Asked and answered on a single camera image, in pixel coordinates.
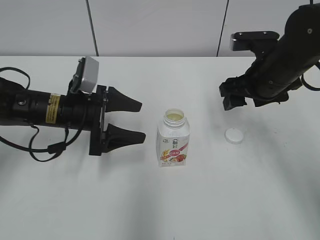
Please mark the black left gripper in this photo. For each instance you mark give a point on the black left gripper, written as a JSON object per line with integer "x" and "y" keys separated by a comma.
{"x": 82, "y": 112}

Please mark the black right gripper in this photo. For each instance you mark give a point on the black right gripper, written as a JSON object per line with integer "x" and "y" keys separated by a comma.
{"x": 264, "y": 82}

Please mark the white plastic bottle cap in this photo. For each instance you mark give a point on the white plastic bottle cap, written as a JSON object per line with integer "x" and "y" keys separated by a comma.
{"x": 234, "y": 136}

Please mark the white strawberry yogurt bottle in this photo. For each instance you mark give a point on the white strawberry yogurt bottle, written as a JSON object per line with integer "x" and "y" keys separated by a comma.
{"x": 172, "y": 139}

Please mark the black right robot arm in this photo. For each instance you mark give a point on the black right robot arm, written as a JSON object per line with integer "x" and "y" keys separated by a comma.
{"x": 280, "y": 61}

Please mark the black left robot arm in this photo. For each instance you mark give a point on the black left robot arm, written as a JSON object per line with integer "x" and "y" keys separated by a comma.
{"x": 24, "y": 107}

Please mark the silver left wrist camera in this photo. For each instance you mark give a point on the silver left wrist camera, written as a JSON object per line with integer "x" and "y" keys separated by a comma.
{"x": 86, "y": 76}

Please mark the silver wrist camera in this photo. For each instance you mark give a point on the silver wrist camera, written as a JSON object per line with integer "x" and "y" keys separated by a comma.
{"x": 246, "y": 40}
{"x": 86, "y": 76}

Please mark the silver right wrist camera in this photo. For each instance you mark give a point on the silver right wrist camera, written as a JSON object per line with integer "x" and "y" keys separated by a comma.
{"x": 246, "y": 40}

